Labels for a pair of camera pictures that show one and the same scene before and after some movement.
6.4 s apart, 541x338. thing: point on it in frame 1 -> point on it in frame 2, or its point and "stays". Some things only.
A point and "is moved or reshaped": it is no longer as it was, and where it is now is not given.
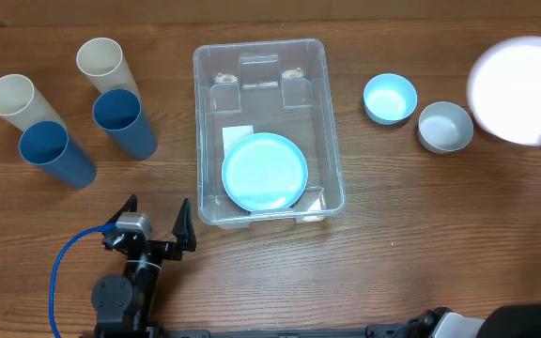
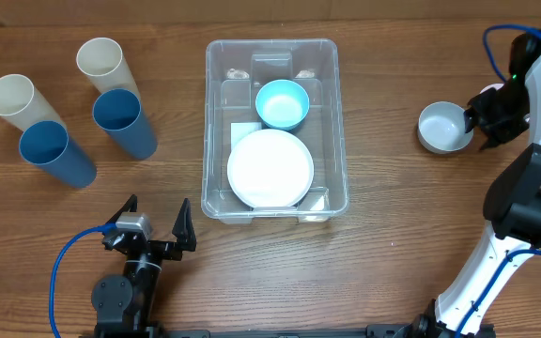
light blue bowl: [389, 99] -> [282, 104]
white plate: [518, 86] is moved or reshaped
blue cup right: [119, 113] stays
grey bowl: [444, 128] stays
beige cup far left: [13, 97] stays
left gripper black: [183, 230] stays
